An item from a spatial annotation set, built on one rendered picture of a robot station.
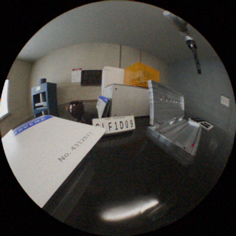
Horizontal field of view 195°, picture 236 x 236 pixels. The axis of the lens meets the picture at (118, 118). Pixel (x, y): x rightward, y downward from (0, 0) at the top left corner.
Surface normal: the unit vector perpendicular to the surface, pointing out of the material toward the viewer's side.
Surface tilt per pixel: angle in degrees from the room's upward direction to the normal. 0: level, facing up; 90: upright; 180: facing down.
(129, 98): 90
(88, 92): 90
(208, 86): 90
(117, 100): 90
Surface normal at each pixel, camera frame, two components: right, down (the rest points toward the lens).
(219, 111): -0.97, 0.04
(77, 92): 0.24, 0.33
